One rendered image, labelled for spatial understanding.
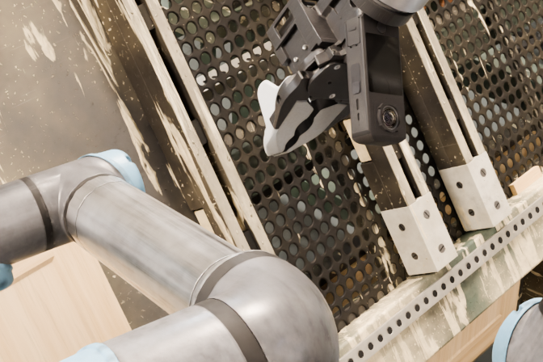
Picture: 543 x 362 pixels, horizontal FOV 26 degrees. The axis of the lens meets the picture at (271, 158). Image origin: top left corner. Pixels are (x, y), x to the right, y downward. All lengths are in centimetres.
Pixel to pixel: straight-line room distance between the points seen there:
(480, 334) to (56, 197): 183
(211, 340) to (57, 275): 88
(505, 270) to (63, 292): 88
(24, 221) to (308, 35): 32
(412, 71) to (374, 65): 108
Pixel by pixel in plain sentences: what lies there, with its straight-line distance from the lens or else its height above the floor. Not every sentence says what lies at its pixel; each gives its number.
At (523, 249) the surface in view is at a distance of 223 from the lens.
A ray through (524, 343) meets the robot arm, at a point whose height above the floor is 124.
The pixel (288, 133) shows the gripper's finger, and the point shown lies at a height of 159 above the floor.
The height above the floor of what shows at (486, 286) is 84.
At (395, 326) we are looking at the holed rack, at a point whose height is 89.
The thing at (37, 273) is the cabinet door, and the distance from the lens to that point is 163.
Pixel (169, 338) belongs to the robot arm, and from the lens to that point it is 78.
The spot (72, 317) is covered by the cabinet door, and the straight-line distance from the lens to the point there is 165.
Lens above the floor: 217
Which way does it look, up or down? 33 degrees down
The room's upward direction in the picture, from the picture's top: straight up
